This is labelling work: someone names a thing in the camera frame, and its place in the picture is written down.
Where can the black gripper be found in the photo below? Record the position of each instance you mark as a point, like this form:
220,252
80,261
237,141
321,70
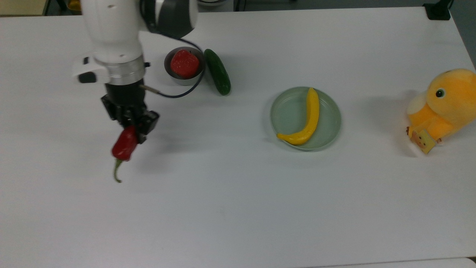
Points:
125,98

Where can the dark red chili pepper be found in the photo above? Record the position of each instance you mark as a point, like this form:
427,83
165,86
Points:
125,145

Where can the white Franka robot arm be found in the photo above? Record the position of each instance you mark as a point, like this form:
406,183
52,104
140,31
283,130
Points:
111,33

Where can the translucent green plastic plate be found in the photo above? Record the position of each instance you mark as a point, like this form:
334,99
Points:
290,111

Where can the small metal bowl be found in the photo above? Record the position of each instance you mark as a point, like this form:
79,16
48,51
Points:
178,79

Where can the red toy apple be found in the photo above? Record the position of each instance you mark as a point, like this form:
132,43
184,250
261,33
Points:
185,64

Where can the dark green cucumber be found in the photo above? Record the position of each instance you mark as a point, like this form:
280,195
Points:
219,74

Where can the crate with toy fruit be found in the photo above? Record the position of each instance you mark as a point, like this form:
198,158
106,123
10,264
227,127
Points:
74,5

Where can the beige cabinet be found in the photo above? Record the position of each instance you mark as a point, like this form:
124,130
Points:
22,6

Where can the yellow banana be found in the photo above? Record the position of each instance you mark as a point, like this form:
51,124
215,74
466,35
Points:
311,119

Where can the yellow plush toy tag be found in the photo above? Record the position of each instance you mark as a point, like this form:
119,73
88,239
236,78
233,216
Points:
423,140

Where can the orange plush duck toy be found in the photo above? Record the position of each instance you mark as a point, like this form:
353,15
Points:
450,100

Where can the black table clamp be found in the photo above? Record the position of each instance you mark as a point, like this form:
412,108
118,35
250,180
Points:
438,10

